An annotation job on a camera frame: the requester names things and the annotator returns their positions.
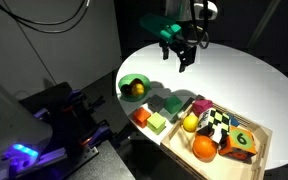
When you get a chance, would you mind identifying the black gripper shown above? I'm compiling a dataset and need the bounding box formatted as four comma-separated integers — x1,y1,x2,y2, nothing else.
158,33,198,74

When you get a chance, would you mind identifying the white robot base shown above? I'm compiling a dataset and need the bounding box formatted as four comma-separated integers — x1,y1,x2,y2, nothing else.
0,75,54,168

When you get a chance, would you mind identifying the magenta block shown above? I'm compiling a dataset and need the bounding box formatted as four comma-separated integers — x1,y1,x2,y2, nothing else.
191,99,214,118

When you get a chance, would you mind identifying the lime green block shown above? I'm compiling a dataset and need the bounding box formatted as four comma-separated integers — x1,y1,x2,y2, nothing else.
146,112,167,136

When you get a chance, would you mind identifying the orange block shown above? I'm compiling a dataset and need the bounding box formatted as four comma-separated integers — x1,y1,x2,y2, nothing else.
132,107,152,129

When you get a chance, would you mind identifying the blue block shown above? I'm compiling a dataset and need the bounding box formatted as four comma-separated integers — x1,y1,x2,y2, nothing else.
228,114,241,128

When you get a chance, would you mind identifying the wooden tray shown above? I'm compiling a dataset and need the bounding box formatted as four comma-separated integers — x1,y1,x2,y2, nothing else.
159,94,274,180

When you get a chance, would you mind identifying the yellow toy fruit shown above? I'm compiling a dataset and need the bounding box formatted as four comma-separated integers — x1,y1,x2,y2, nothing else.
131,83,146,98

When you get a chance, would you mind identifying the green plastic bowl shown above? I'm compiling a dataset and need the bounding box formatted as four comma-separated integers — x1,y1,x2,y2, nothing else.
117,73,152,103

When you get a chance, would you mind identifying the dark red toy fruit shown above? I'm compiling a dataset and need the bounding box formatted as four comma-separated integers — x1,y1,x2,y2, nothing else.
121,84,133,96

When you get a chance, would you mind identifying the yellow toy lemon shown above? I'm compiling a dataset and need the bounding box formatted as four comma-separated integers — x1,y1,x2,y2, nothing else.
182,114,200,133

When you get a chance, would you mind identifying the checkered cube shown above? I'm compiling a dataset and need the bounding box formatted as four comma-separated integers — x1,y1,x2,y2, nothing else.
196,107,233,145

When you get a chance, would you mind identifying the orange toy fruit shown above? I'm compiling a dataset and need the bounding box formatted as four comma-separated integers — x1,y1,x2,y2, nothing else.
192,134,218,161

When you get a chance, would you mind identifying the orange number six cube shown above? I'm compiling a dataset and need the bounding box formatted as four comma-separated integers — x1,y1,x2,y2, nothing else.
218,125,258,161

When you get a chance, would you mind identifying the purple clamp orange tip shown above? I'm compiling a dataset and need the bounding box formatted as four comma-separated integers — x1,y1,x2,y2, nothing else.
60,89,106,113

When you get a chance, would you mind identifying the blue black clamp equipment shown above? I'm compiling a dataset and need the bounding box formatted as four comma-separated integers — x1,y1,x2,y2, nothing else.
78,120,132,148

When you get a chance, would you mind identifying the black mounting plate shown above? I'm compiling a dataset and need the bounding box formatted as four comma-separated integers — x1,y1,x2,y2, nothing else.
67,139,136,180

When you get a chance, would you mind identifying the black perforated breadboard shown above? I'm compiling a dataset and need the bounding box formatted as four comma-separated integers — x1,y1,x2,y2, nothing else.
18,81,100,180

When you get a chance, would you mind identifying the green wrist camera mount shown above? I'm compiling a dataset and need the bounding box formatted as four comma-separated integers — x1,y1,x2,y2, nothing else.
138,13,184,44

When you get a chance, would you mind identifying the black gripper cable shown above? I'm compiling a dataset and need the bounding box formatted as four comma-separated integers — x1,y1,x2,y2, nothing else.
175,0,212,50

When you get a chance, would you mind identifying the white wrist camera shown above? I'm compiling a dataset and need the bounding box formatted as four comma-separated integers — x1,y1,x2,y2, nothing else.
198,0,219,20

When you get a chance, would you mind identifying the black wall cable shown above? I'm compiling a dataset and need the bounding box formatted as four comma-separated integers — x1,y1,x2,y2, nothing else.
0,0,92,34

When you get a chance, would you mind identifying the aluminium rail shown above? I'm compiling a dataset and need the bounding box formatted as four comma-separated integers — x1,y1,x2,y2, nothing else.
33,146,68,168

